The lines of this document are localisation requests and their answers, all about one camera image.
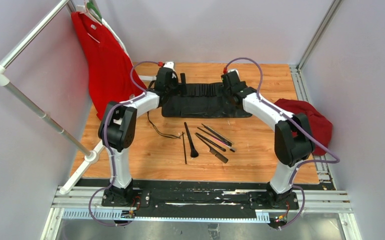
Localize black makeup brush roll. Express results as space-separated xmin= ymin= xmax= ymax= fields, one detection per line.
xmin=161 ymin=82 xmax=252 ymax=119

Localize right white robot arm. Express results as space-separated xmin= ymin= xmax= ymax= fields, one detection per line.
xmin=221 ymin=69 xmax=315 ymax=209

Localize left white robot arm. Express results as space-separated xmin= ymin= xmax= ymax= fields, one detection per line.
xmin=98 ymin=61 xmax=179 ymax=207

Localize black angled brush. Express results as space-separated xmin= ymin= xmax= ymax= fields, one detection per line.
xmin=201 ymin=124 xmax=234 ymax=147

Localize thin black liner brush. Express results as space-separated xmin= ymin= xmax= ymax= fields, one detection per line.
xmin=181 ymin=132 xmax=188 ymax=165

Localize red hanging shirt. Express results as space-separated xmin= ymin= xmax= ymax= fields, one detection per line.
xmin=71 ymin=12 xmax=146 ymax=120

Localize black comb brush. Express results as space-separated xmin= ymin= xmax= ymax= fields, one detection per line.
xmin=195 ymin=133 xmax=229 ymax=164

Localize dark red crumpled cloth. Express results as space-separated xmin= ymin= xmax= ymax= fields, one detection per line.
xmin=274 ymin=98 xmax=333 ymax=148

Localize green white hangers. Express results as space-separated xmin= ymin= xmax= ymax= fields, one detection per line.
xmin=75 ymin=0 xmax=103 ymax=25

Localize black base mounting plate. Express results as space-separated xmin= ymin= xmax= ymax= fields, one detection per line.
xmin=101 ymin=180 xmax=299 ymax=219

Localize metal clothes rack pole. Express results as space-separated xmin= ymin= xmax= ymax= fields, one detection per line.
xmin=0 ymin=0 xmax=98 ymax=195

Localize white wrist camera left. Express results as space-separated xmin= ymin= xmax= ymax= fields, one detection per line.
xmin=157 ymin=61 xmax=175 ymax=71

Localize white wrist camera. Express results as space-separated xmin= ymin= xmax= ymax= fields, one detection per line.
xmin=223 ymin=68 xmax=239 ymax=75
xmin=157 ymin=61 xmax=175 ymax=71

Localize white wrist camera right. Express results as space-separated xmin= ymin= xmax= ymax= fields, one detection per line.
xmin=223 ymin=68 xmax=239 ymax=75

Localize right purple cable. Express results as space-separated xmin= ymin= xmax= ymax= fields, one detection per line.
xmin=223 ymin=57 xmax=341 ymax=229

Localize pink handled makeup brush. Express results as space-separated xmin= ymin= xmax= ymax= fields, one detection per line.
xmin=197 ymin=127 xmax=237 ymax=153

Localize black tie cord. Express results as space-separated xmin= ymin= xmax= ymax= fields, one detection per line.
xmin=147 ymin=110 xmax=185 ymax=140

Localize aluminium frame post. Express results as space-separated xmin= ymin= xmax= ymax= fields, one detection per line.
xmin=296 ymin=0 xmax=343 ymax=71

